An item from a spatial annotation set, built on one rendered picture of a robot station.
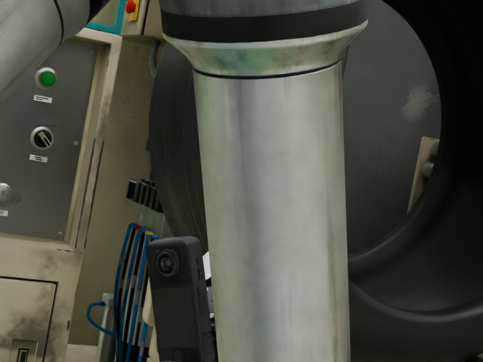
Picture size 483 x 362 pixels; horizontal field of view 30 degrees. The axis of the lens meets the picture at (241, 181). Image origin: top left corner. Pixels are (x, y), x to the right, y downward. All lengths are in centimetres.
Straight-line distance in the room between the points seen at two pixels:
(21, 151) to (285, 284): 107
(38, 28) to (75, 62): 105
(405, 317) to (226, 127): 59
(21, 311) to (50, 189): 21
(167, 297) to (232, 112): 34
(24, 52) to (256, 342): 21
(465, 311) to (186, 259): 43
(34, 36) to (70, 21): 3
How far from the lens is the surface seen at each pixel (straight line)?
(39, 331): 156
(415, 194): 163
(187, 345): 80
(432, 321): 107
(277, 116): 49
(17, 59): 51
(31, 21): 51
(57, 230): 158
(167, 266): 79
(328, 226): 52
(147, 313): 130
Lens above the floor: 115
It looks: 3 degrees down
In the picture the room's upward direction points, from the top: 11 degrees clockwise
